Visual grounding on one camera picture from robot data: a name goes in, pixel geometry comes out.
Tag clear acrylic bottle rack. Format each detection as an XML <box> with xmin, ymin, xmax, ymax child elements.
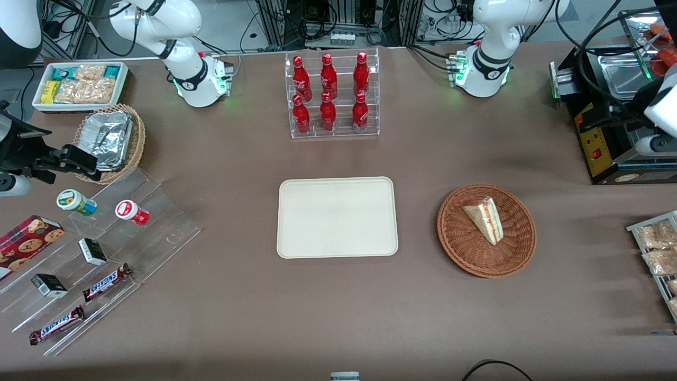
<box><xmin>285</xmin><ymin>47</ymin><xmax>381</xmax><ymax>140</ymax></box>

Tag stack of foil trays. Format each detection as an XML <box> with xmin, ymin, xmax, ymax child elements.
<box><xmin>78</xmin><ymin>110</ymin><xmax>134</xmax><ymax>172</ymax></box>

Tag black food warmer machine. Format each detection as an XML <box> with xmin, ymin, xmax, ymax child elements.
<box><xmin>549</xmin><ymin>10</ymin><xmax>677</xmax><ymax>186</ymax></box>

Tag triangular sandwich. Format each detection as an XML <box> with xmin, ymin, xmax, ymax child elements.
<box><xmin>462</xmin><ymin>197</ymin><xmax>505</xmax><ymax>246</ymax></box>

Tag red cookie box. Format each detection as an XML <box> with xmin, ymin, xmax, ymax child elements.
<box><xmin>0</xmin><ymin>215</ymin><xmax>65</xmax><ymax>282</ymax></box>

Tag cream rectangular tray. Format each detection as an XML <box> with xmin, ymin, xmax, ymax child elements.
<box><xmin>277</xmin><ymin>177</ymin><xmax>399</xmax><ymax>259</ymax></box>

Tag red cola bottle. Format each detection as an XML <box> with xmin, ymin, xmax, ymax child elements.
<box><xmin>353</xmin><ymin>51</ymin><xmax>370</xmax><ymax>97</ymax></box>
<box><xmin>292</xmin><ymin>95</ymin><xmax>312</xmax><ymax>134</ymax></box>
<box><xmin>319</xmin><ymin>92</ymin><xmax>337</xmax><ymax>132</ymax></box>
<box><xmin>321</xmin><ymin>53</ymin><xmax>339</xmax><ymax>99</ymax></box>
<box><xmin>292</xmin><ymin>56</ymin><xmax>312</xmax><ymax>102</ymax></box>
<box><xmin>352</xmin><ymin>92</ymin><xmax>369</xmax><ymax>131</ymax></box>

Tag round brown wicker basket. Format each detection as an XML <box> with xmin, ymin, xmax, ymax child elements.
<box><xmin>437</xmin><ymin>184</ymin><xmax>537</xmax><ymax>279</ymax></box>

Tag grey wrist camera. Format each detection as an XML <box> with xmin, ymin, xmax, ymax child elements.
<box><xmin>0</xmin><ymin>173</ymin><xmax>32</xmax><ymax>198</ymax></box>
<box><xmin>634</xmin><ymin>135</ymin><xmax>670</xmax><ymax>157</ymax></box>

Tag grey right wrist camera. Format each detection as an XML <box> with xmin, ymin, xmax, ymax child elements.
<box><xmin>0</xmin><ymin>173</ymin><xmax>32</xmax><ymax>198</ymax></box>

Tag red lid white cup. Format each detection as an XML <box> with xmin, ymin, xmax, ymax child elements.
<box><xmin>115</xmin><ymin>199</ymin><xmax>150</xmax><ymax>226</ymax></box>

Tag yellow snack packet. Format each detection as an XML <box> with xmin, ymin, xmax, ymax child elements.
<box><xmin>41</xmin><ymin>80</ymin><xmax>62</xmax><ymax>105</ymax></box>

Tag small black box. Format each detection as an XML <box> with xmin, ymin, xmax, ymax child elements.
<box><xmin>31</xmin><ymin>273</ymin><xmax>68</xmax><ymax>298</ymax></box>
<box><xmin>78</xmin><ymin>238</ymin><xmax>108</xmax><ymax>266</ymax></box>

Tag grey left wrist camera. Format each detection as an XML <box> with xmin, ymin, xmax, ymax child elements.
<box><xmin>634</xmin><ymin>135</ymin><xmax>670</xmax><ymax>157</ymax></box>

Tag red sausages in warmer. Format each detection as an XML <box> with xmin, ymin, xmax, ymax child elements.
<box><xmin>649</xmin><ymin>23</ymin><xmax>677</xmax><ymax>76</ymax></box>

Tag clear acrylic stepped shelf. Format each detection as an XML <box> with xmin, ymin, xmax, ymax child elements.
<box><xmin>0</xmin><ymin>167</ymin><xmax>202</xmax><ymax>357</ymax></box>

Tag clear bag of pastries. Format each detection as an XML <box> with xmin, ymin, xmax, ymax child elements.
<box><xmin>636</xmin><ymin>219</ymin><xmax>677</xmax><ymax>250</ymax></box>
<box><xmin>642</xmin><ymin>248</ymin><xmax>677</xmax><ymax>277</ymax></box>

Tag white plastic snack bin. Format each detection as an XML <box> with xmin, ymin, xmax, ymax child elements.
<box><xmin>32</xmin><ymin>61</ymin><xmax>130</xmax><ymax>113</ymax></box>

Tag steel warmer pan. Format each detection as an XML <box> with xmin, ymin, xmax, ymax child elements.
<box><xmin>597</xmin><ymin>52</ymin><xmax>652</xmax><ymax>100</ymax></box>

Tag clear rice cracker bag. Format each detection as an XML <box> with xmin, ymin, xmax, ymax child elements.
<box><xmin>54</xmin><ymin>65</ymin><xmax>116</xmax><ymax>105</ymax></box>

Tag Snickers chocolate bar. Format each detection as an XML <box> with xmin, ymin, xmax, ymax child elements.
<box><xmin>83</xmin><ymin>263</ymin><xmax>133</xmax><ymax>303</ymax></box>
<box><xmin>29</xmin><ymin>305</ymin><xmax>86</xmax><ymax>346</ymax></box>

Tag right arm gripper black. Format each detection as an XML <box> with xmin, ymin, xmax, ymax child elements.
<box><xmin>0</xmin><ymin>102</ymin><xmax>103</xmax><ymax>185</ymax></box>

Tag green lid white cup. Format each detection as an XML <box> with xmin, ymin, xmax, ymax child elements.
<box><xmin>57</xmin><ymin>189</ymin><xmax>98</xmax><ymax>217</ymax></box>

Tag light wicker basket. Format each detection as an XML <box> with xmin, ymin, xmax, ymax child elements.
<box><xmin>73</xmin><ymin>103</ymin><xmax>147</xmax><ymax>185</ymax></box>

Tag tray of packaged crackers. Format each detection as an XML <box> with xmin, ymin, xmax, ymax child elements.
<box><xmin>626</xmin><ymin>210</ymin><xmax>677</xmax><ymax>324</ymax></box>

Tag black cable loop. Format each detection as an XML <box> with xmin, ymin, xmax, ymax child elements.
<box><xmin>461</xmin><ymin>360</ymin><xmax>535</xmax><ymax>381</ymax></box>

